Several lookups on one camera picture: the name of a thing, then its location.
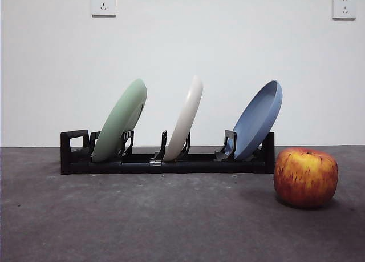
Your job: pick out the green plate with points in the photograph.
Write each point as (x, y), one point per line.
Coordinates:
(119, 122)

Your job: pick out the red yellow apple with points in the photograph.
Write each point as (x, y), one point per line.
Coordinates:
(305, 179)

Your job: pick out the white plate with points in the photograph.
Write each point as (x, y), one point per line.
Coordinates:
(185, 116)

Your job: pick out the blue plate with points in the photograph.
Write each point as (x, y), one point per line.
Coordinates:
(256, 122)

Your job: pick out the black plate rack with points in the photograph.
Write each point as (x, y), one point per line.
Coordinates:
(65, 159)

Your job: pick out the white wall socket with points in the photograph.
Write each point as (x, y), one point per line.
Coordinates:
(344, 7)
(104, 3)

